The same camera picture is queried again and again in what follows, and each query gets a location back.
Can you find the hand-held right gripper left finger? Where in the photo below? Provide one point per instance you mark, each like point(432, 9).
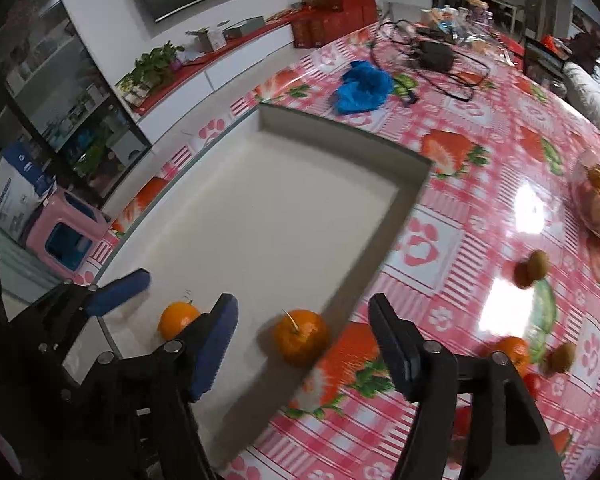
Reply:
point(214, 347)

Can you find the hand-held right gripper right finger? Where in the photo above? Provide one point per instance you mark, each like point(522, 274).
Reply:
point(397, 360)

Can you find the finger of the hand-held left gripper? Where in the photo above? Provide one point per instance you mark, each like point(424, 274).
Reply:
point(120, 290)

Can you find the small orange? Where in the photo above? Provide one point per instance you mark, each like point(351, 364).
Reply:
point(514, 351)
point(175, 321)

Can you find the orange with stem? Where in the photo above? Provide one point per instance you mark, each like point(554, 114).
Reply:
point(301, 338)

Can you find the white rectangular tray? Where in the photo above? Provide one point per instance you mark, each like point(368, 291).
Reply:
point(280, 210)

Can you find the pink plastic box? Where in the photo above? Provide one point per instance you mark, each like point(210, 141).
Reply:
point(62, 237)

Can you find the white and blue carton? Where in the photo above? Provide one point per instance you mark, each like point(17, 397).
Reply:
point(17, 190)

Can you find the small red fruit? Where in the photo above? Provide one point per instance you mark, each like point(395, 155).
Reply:
point(533, 384)

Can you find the strawberry print tablecloth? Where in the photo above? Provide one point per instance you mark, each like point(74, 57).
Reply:
point(480, 200)

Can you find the dark glass cabinet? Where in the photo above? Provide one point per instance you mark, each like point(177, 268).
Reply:
point(45, 75)

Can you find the green potted plant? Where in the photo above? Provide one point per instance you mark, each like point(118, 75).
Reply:
point(152, 67)

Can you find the white and red console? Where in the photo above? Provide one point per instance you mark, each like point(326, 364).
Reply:
point(230, 67)

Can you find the clear bag of produce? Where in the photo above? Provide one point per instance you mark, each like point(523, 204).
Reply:
point(597, 200)

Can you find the small white box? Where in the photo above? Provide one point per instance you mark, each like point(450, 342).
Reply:
point(206, 40)

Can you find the blue plastic bag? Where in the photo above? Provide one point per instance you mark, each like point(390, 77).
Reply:
point(362, 87)

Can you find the grey box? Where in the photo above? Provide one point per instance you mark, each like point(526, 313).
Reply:
point(244, 27)

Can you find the white sofa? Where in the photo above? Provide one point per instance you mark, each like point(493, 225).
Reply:
point(592, 97)

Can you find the stack of red boxes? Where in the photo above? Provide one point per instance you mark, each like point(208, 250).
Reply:
point(337, 10)

